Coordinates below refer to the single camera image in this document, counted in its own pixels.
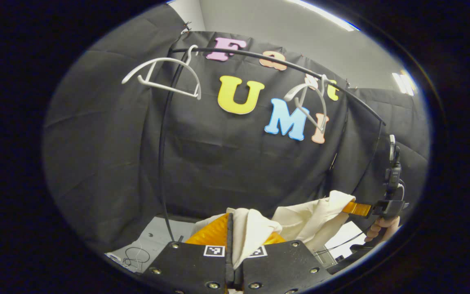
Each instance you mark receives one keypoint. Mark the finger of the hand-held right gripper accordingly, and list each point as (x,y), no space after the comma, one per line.
(357,209)

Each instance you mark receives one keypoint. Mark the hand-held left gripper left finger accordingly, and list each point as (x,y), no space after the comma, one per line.
(230,237)

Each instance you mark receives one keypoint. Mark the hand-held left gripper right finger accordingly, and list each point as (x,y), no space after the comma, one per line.
(284,265)

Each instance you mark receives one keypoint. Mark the cream shirt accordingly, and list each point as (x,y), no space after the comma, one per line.
(251,232)

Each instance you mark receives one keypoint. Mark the white plastic hanger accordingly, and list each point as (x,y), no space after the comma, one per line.
(165,59)
(304,86)

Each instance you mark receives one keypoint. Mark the black clothes rack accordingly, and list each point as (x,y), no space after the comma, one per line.
(255,54)

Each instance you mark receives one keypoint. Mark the black backdrop cloth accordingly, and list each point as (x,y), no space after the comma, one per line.
(104,143)

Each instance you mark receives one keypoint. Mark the long ceiling light panel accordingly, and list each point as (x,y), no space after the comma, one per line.
(324,14)

